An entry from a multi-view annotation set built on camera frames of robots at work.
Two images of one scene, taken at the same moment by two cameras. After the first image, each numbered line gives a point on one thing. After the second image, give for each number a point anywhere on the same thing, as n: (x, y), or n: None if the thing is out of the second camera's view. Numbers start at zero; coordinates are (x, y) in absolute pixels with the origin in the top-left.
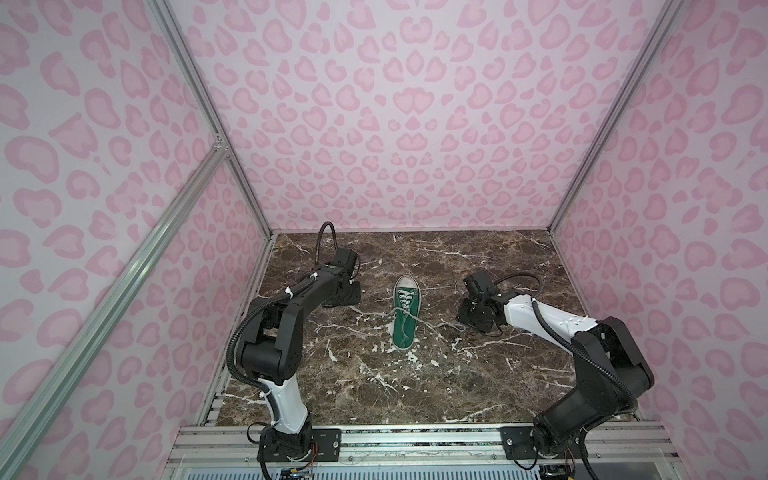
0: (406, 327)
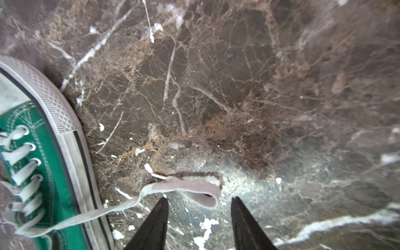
0: (50, 192)
